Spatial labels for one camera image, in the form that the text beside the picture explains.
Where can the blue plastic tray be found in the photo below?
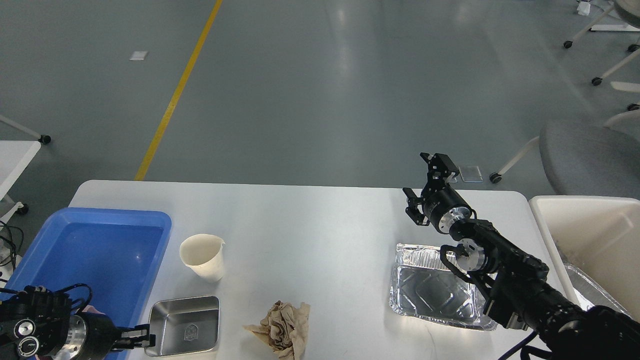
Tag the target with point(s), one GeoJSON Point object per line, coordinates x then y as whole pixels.
{"type": "Point", "coordinates": [116, 252]}

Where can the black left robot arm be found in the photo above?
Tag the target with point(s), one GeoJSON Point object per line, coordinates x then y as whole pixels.
{"type": "Point", "coordinates": [43, 324]}

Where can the white chair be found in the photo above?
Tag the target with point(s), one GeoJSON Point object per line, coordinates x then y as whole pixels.
{"type": "Point", "coordinates": [595, 26]}
{"type": "Point", "coordinates": [41, 138]}

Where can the beige plastic bin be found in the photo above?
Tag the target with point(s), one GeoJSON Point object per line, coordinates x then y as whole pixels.
{"type": "Point", "coordinates": [600, 235]}

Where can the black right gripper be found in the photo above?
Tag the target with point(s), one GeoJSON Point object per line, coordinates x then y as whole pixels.
{"type": "Point", "coordinates": [439, 204]}

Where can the crumpled brown paper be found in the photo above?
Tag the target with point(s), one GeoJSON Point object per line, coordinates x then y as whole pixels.
{"type": "Point", "coordinates": [284, 329]}

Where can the steel square tray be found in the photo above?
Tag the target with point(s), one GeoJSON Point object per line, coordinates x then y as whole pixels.
{"type": "Point", "coordinates": [185, 326]}

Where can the white chair left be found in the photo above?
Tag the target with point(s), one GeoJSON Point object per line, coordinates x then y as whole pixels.
{"type": "Point", "coordinates": [41, 138]}

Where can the foil tray in bin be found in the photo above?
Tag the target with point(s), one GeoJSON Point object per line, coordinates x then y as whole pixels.
{"type": "Point", "coordinates": [589, 293]}

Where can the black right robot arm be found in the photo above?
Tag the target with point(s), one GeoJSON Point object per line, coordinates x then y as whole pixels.
{"type": "Point", "coordinates": [513, 282]}

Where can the white side table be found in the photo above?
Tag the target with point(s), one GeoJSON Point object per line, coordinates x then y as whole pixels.
{"type": "Point", "coordinates": [15, 156]}

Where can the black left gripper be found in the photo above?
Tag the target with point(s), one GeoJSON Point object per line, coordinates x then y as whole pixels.
{"type": "Point", "coordinates": [91, 336]}

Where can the white chair top right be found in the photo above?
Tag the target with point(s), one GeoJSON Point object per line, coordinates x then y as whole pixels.
{"type": "Point", "coordinates": [595, 26]}

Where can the aluminium foil tray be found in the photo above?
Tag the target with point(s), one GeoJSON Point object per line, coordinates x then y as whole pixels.
{"type": "Point", "coordinates": [421, 286]}

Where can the grey office chair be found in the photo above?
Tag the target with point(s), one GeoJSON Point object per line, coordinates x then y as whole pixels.
{"type": "Point", "coordinates": [581, 159]}

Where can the white floor tag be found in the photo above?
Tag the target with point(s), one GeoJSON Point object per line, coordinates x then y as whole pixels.
{"type": "Point", "coordinates": [138, 55]}

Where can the white paper cup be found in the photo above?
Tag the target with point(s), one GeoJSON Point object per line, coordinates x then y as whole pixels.
{"type": "Point", "coordinates": [203, 253]}

